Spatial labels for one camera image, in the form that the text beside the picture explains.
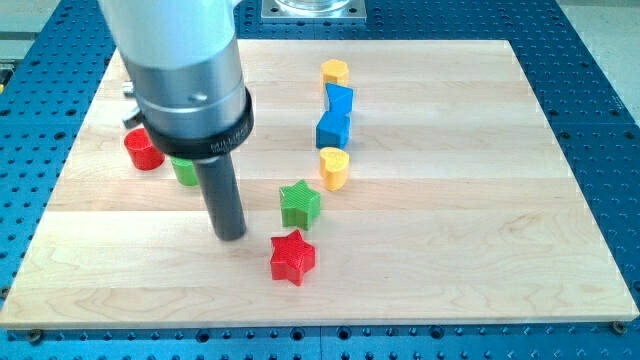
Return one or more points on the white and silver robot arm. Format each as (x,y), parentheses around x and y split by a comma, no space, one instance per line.
(183,59)

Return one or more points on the green star block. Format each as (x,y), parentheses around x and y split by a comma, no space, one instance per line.
(300,205)

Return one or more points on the red star block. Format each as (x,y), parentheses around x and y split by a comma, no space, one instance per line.
(292,257)

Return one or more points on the yellow heart block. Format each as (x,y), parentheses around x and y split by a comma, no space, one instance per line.
(334,167)

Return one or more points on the blue cube block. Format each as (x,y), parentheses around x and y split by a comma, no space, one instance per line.
(333,130)

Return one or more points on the light wooden board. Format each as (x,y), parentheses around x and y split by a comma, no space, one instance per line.
(460,207)

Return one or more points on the blue triangle block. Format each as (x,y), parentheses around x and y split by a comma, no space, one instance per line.
(338,98)

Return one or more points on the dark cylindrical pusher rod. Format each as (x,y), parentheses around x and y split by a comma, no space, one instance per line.
(220,192)

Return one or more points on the green cylinder block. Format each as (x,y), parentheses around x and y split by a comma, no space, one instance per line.
(184,171)

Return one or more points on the red cylinder block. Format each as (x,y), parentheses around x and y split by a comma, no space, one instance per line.
(141,150)

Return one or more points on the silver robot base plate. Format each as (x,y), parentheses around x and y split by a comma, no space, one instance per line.
(281,10)

